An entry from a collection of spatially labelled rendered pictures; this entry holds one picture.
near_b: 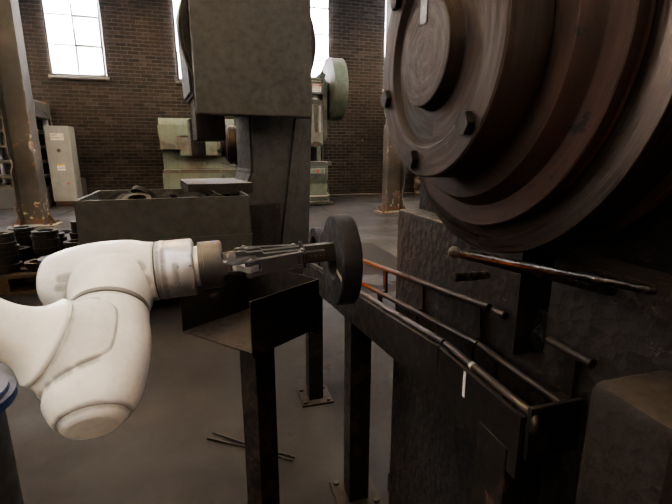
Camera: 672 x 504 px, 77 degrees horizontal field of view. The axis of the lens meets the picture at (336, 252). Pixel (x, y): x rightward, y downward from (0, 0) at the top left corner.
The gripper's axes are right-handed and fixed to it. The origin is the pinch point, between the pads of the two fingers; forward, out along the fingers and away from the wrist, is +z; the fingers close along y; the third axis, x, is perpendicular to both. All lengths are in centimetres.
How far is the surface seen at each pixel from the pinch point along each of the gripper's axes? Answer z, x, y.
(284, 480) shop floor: -5, -84, -47
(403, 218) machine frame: 26.0, 0.0, -24.1
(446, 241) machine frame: 25.8, -1.7, -4.1
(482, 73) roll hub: 8.6, 22.8, 31.1
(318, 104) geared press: 200, 107, -789
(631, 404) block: 15.2, -5.4, 43.9
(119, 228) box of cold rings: -75, -23, -212
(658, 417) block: 15.4, -5.3, 46.0
